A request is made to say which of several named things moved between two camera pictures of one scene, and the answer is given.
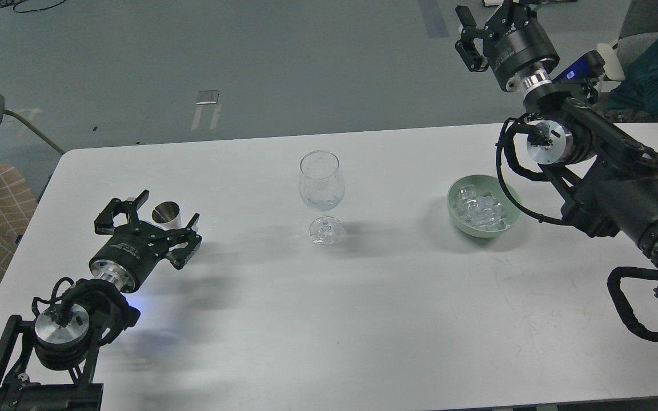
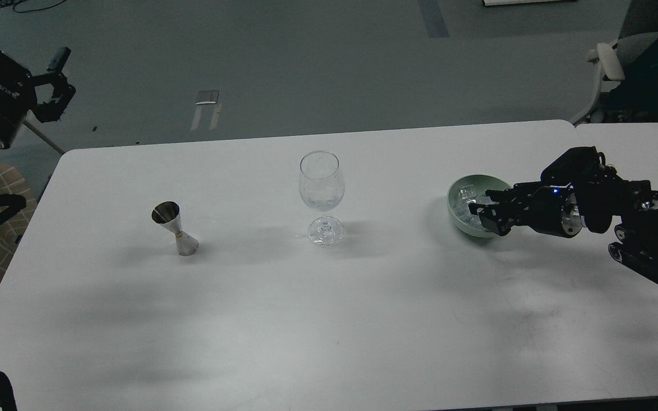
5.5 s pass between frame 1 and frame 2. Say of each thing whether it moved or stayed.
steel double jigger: stayed
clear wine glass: stayed
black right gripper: moved
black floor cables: stayed
